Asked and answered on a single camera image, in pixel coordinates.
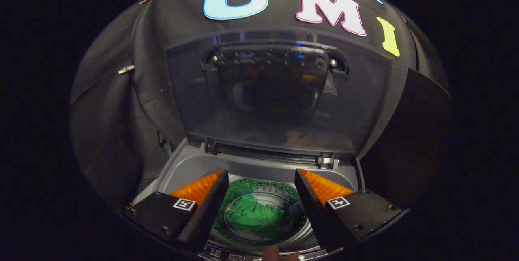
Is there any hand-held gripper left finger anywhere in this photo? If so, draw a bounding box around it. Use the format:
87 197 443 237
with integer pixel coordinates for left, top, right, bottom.
124 170 229 253

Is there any green shirt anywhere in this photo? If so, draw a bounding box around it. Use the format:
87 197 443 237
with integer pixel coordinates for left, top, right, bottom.
226 194 286 233

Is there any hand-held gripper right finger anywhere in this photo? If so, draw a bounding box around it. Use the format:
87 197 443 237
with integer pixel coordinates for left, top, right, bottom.
294 168 404 253

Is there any dark washing machine lid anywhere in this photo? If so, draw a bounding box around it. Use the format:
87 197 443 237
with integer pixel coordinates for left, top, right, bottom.
164 30 406 160

